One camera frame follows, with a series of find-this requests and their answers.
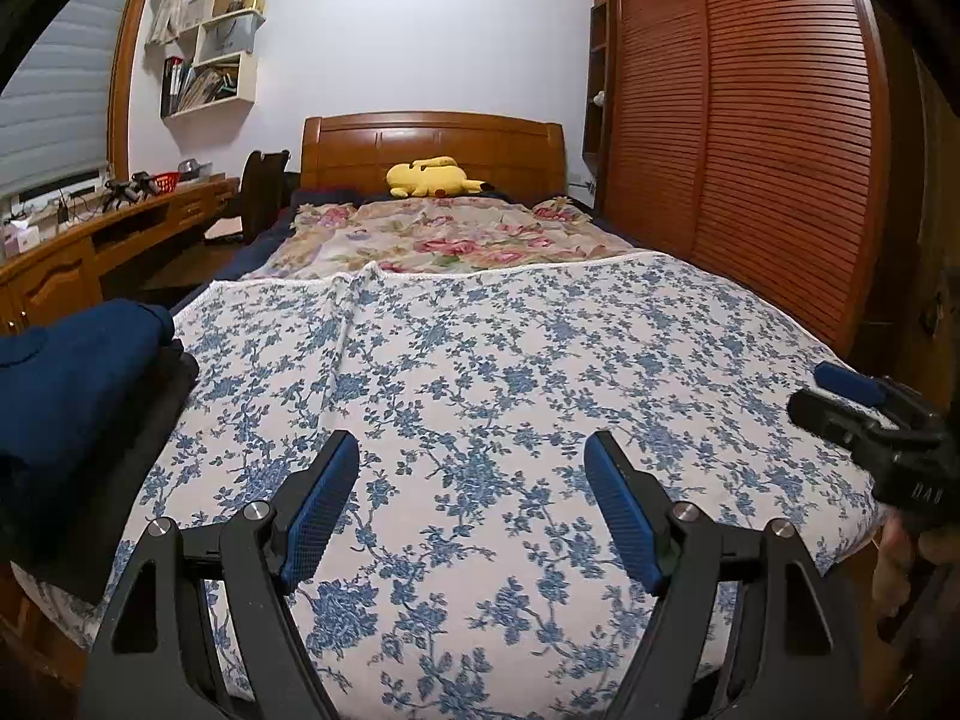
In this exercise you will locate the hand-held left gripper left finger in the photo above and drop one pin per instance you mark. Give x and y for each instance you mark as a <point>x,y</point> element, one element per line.
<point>319,510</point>

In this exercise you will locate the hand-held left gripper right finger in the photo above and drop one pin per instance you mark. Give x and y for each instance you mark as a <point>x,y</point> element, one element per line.
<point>626,510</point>

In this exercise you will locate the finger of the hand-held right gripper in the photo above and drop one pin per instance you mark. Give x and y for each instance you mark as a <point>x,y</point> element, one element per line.
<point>825,412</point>
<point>847,382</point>

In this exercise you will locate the navy blue blazer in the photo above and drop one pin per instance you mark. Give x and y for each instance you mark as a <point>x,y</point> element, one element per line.
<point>75,390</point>

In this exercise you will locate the person's right hand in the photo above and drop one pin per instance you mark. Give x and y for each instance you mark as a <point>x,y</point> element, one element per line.
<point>891,570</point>

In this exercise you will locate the dark grey folded garment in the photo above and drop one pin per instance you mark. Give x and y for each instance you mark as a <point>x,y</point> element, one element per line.
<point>135,450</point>

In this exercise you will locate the blue floral bedspread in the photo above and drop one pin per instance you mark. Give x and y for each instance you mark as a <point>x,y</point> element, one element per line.
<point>487,360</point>

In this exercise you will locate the wooden louvred wardrobe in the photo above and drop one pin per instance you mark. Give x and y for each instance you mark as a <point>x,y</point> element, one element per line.
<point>750,127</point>

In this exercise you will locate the pink floral blanket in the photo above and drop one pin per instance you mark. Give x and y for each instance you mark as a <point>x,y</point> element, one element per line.
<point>450,240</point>

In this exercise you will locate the dark wooden chair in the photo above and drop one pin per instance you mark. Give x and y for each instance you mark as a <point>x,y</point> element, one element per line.
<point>262,195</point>

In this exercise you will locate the yellow plush toy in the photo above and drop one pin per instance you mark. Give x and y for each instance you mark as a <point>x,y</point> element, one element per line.
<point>427,178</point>

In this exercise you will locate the wooden bed headboard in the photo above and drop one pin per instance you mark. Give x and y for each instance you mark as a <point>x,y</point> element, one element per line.
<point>352,157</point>

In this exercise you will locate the wooden desk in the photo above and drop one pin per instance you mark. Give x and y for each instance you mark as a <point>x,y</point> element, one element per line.
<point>52,270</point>

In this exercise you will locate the red basket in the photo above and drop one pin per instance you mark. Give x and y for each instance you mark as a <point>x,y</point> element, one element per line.
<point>166,182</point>

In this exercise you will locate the grey metal box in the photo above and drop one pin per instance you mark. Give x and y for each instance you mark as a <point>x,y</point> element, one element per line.
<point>193,169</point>

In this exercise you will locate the black gadget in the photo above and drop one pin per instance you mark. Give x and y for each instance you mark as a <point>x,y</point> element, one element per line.
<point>127,191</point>

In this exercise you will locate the pale pink tissue box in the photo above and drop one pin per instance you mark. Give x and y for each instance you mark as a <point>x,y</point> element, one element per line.
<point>19,238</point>

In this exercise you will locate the row of books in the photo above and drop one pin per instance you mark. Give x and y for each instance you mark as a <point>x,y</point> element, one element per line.
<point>210,86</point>

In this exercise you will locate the black binder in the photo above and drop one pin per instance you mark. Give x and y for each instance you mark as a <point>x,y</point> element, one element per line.
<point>171,86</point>

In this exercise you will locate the grey paper bag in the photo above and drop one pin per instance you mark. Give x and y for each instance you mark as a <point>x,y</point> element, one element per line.
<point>225,39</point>

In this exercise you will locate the grey window blind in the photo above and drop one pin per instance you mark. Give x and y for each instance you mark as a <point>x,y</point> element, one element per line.
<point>60,105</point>

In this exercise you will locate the white wall shelf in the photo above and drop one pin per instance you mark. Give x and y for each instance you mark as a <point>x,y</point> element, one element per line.
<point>244,82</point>

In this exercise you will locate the wooden window frame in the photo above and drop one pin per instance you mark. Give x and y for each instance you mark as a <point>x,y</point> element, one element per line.
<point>124,90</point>

